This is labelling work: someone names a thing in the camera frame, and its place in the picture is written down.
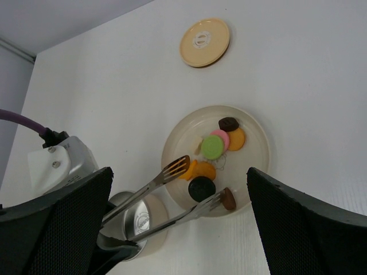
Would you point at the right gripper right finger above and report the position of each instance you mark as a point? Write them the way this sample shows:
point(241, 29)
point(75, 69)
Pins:
point(301, 234)

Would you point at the pink round food piece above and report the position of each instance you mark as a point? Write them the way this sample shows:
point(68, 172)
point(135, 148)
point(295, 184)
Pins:
point(224, 136)

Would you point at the round metal lunch box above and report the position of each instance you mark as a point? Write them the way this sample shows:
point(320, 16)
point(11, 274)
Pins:
point(141, 217)

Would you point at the dark brown round food piece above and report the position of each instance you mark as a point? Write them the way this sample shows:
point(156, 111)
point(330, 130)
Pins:
point(228, 124)

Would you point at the black round food piece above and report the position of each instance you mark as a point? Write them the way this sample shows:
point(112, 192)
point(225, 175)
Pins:
point(200, 188)

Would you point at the orange round food piece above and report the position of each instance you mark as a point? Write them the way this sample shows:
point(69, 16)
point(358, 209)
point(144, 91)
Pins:
point(237, 139)

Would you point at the beige round lid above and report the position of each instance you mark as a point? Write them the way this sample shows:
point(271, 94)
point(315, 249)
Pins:
point(205, 42)

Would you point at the cream plate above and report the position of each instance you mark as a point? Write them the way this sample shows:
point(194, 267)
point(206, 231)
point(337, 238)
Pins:
point(232, 166)

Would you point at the orange carrot slice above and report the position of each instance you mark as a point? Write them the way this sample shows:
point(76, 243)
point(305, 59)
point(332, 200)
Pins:
point(189, 173)
point(204, 169)

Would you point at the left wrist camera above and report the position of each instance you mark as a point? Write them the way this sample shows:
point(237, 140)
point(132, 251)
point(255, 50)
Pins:
point(55, 167)

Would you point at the green round food piece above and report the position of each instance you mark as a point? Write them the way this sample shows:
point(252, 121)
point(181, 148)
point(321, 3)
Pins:
point(212, 147)

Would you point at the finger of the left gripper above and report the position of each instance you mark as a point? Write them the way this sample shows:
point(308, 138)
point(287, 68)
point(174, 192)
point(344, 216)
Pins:
point(110, 251)

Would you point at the metal tongs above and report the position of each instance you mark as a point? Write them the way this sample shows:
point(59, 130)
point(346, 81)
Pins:
point(166, 178)

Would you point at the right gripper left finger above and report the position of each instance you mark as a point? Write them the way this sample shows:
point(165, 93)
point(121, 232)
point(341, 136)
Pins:
point(55, 233)

